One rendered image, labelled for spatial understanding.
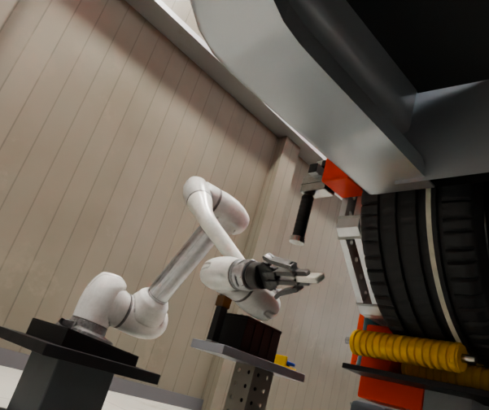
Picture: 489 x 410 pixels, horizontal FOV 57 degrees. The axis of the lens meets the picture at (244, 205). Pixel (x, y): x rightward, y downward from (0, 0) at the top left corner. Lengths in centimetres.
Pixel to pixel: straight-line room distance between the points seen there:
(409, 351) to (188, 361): 407
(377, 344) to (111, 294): 122
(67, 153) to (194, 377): 258
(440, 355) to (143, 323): 134
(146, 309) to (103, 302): 18
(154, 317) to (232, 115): 377
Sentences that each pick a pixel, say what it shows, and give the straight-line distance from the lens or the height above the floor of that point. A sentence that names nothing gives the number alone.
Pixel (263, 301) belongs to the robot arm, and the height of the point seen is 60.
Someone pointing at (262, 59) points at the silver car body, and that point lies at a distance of 64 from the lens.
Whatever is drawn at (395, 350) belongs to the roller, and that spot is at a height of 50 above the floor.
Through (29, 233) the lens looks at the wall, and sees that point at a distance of 404.
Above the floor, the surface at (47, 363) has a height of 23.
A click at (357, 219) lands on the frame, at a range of 107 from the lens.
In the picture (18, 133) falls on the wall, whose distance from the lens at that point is 410.
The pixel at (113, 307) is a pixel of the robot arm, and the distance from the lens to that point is 199.
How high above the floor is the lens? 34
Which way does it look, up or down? 21 degrees up
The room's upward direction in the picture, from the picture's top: 17 degrees clockwise
